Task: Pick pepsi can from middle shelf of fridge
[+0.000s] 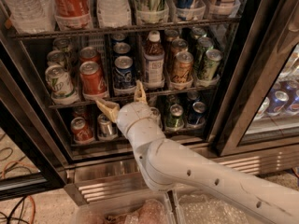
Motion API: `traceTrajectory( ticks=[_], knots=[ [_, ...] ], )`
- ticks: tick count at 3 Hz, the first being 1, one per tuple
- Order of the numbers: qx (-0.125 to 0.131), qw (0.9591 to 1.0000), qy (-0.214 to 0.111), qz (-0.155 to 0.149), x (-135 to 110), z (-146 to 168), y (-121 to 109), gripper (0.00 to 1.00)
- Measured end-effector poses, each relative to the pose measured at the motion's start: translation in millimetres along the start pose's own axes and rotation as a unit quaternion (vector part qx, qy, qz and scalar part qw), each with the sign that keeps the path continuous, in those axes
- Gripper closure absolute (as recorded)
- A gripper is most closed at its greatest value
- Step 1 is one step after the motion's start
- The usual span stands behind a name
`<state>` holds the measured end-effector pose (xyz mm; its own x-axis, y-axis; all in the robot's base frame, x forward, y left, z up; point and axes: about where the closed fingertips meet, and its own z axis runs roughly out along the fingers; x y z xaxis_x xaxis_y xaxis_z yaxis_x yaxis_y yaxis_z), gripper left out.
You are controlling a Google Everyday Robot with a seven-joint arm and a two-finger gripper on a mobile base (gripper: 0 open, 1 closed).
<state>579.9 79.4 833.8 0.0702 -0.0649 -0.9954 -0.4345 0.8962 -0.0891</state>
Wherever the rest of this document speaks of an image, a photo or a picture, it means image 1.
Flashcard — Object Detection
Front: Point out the right clear plastic bin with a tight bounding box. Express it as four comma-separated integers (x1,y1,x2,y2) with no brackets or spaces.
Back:
172,185,267,224

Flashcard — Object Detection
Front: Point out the front white green soda can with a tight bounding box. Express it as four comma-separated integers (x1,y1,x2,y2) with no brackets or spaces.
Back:
45,64,75,98

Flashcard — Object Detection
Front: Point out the left fridge glass door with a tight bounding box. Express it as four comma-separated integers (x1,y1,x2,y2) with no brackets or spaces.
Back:
0,62,66,201

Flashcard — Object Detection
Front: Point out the front green soda can right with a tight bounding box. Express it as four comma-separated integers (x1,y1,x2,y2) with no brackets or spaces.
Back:
197,49,222,81

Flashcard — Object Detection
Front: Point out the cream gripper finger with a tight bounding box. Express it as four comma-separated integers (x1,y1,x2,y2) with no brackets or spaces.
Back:
134,80,147,104
95,98,120,122

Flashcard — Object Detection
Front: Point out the front gold A&W can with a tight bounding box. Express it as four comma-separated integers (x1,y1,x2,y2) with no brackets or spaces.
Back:
170,51,193,83

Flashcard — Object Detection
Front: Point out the red coke can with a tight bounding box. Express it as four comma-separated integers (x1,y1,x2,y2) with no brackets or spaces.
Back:
79,62,106,95
79,47,101,63

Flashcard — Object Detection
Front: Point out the blue pepsi can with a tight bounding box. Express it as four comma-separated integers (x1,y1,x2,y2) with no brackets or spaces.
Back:
266,90,289,116
114,56,135,90

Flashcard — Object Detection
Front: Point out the red coke bottle top shelf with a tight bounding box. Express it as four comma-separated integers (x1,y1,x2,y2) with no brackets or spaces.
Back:
54,0,89,18

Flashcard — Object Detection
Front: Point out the fridge glass door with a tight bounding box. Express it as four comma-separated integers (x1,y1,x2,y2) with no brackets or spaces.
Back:
218,0,299,156
0,62,66,201

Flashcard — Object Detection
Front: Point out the bottom shelf green can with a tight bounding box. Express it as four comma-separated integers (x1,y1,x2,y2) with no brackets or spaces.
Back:
165,104,183,129

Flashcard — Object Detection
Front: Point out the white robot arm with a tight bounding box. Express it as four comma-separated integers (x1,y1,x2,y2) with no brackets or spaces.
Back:
96,83,299,224

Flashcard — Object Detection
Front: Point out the brown tea bottle white label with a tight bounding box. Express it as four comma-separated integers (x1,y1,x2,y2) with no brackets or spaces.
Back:
143,31,164,83

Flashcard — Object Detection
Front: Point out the blue pepsi can behind door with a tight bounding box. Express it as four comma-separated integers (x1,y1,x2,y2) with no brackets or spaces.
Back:
266,90,289,116

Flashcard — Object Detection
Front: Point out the bottom shelf red can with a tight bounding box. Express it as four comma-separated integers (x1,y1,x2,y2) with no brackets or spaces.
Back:
71,117,93,142

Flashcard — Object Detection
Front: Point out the clear water bottle top shelf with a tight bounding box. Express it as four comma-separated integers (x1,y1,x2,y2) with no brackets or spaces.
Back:
4,0,55,34

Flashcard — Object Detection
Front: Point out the bottom shelf blue can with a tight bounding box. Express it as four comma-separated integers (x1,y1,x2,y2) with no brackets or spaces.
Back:
187,102,206,125

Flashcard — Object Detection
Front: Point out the orange cable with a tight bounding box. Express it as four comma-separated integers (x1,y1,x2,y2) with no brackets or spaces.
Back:
0,160,39,224

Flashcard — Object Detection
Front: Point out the clear bottle white label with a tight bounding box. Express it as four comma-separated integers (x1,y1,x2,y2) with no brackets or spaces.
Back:
97,0,132,28

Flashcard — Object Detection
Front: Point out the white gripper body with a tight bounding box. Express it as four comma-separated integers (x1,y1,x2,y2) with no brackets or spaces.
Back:
116,102,157,132

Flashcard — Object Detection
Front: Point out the right fridge glass door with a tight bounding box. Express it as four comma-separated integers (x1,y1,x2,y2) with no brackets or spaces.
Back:
218,0,299,156

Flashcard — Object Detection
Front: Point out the bottom shelf silver can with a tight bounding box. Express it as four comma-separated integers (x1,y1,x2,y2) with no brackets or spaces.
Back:
97,114,117,139

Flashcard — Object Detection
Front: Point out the clear plastic bin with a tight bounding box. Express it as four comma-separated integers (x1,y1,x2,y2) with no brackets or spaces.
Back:
70,189,177,224
172,185,267,224

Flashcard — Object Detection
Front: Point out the white green soda can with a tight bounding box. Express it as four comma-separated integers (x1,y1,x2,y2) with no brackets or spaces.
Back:
45,64,75,98
47,50,66,68

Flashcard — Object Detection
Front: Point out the front red coke can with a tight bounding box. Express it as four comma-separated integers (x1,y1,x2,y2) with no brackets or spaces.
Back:
79,62,106,95

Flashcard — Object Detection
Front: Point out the left clear plastic bin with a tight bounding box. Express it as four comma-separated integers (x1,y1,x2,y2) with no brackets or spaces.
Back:
70,189,177,224

